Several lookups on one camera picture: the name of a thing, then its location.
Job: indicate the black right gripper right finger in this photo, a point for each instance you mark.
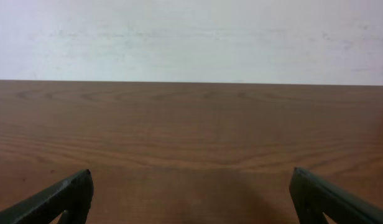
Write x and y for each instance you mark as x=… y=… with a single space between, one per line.
x=315 y=199

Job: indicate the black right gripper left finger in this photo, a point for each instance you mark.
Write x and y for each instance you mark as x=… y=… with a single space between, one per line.
x=69 y=199

